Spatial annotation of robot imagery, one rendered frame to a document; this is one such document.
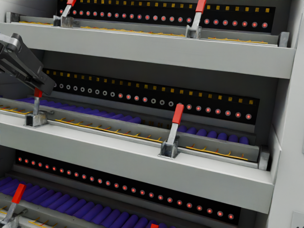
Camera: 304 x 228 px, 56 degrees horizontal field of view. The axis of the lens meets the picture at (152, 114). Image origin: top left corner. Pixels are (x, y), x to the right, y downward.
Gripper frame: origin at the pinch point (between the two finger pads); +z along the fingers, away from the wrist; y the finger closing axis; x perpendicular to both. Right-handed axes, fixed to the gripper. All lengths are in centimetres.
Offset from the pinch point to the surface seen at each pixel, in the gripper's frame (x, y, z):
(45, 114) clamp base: -5.0, 0.9, 4.7
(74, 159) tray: -11.9, 10.7, 3.8
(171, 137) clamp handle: -5.0, 26.6, 3.2
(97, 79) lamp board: 8.0, 3.2, 14.8
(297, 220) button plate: -12.8, 45.9, 2.5
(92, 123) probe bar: -4.2, 9.4, 8.1
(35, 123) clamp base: -7.4, 1.0, 3.0
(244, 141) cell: -0.8, 38.0, 12.2
